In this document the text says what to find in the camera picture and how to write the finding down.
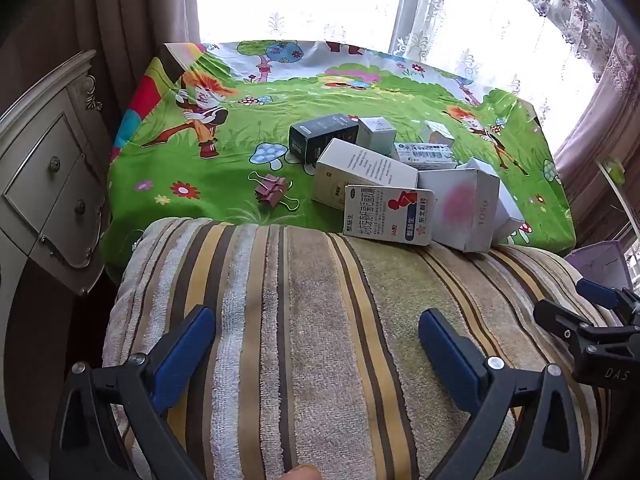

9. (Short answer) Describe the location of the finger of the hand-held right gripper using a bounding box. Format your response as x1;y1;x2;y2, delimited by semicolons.
576;278;640;323
533;299;633;348

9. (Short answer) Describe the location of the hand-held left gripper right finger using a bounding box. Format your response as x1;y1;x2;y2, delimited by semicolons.
418;309;583;480

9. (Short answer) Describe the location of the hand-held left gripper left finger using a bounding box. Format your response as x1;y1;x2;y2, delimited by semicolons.
49;305;217;480

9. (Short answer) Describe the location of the purple cardboard box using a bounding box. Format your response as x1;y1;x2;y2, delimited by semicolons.
565;240;633;291

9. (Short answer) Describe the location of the small silver box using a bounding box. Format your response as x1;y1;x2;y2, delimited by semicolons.
420;120;455;149
494;180;526;244
357;116;398;156

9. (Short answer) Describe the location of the white box with pink spot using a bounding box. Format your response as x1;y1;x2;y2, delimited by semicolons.
417;157;501;254

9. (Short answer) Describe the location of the white box red blue print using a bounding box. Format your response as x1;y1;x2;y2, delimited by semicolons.
342;184;434;247

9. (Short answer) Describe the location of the pink binder clip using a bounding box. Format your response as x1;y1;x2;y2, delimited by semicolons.
248;171;282;207
272;176;300;210

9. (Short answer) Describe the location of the white box with barcode label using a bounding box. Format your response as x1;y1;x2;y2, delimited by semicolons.
393;141;459;170

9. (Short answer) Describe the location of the large white text box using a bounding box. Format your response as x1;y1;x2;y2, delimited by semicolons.
311;137;419;211

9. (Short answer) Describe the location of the black box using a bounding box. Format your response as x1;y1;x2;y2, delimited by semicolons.
288;113;360;164

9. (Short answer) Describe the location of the green tissue pack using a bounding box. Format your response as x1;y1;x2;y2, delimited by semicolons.
599;157;627;186

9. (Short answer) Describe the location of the striped beige towel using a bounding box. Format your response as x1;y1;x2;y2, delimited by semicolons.
102;217;621;480

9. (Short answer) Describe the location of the mauve patterned curtain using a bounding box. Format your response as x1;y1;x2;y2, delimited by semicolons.
552;25;640;192
0;0;202;128

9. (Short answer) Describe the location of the dresser drawer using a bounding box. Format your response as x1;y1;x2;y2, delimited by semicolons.
2;114;85;240
39;159;107;267

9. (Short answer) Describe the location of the white carved dresser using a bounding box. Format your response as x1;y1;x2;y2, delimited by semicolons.
0;49;113;297

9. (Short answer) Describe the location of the green cartoon printed blanket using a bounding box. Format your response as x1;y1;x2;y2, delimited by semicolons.
100;39;573;271

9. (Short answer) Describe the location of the sheer lace curtain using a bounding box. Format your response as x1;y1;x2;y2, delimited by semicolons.
194;0;623;128

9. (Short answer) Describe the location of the grey window frame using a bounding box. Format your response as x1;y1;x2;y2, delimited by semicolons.
390;0;457;56

